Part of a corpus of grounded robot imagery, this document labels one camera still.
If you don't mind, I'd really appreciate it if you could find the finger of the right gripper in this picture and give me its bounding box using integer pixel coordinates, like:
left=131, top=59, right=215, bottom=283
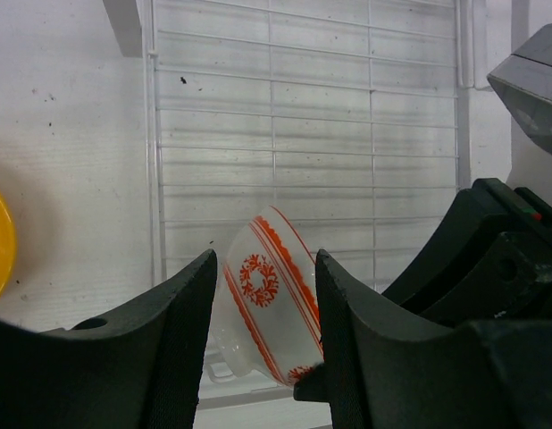
left=383, top=179, right=538, bottom=327

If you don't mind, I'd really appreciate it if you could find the white wire dish rack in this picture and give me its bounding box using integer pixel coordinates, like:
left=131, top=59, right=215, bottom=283
left=101, top=0, right=531, bottom=412

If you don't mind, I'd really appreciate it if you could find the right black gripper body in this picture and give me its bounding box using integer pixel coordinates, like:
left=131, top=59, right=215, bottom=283
left=481, top=179, right=552, bottom=320

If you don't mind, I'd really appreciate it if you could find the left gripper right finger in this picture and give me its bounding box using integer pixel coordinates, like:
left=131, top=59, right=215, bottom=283
left=293, top=250, right=552, bottom=428

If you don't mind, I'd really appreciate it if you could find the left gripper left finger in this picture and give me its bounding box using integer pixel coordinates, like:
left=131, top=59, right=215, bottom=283
left=0, top=250, right=217, bottom=428

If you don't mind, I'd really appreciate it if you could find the yellow plastic bowl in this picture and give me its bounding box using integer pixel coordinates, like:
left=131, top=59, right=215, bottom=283
left=0, top=193, right=17, bottom=297

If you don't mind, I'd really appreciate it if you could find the orange white upturned bowl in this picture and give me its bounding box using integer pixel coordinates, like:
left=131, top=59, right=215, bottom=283
left=210, top=206, right=323, bottom=387

